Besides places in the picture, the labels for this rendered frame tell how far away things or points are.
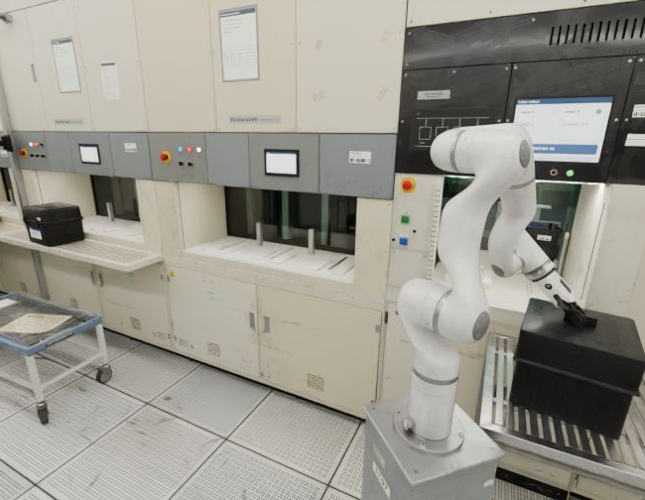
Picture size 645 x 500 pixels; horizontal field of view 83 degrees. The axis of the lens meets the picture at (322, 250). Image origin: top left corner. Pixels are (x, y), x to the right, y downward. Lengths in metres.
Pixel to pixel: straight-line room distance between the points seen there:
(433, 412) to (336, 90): 1.31
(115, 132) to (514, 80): 2.22
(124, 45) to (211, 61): 0.64
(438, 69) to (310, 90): 0.56
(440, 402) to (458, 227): 0.45
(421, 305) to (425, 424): 0.33
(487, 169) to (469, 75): 0.77
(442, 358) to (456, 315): 0.15
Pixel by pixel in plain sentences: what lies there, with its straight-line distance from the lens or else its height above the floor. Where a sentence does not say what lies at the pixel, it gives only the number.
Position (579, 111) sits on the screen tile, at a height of 1.64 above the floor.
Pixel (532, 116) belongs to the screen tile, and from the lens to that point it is 1.58.
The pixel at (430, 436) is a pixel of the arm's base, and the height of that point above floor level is 0.79.
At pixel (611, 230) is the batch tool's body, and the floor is 1.25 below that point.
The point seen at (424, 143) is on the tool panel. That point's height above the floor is 1.52.
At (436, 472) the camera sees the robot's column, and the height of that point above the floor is 0.76.
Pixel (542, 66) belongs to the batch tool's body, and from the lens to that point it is 1.59.
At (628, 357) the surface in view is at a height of 1.01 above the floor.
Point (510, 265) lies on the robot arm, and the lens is 1.20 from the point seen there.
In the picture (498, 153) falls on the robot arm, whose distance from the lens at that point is 0.87.
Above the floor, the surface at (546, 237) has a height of 1.08.
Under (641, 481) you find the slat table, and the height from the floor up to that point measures 0.75.
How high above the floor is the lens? 1.53
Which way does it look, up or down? 17 degrees down
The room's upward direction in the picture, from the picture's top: 1 degrees clockwise
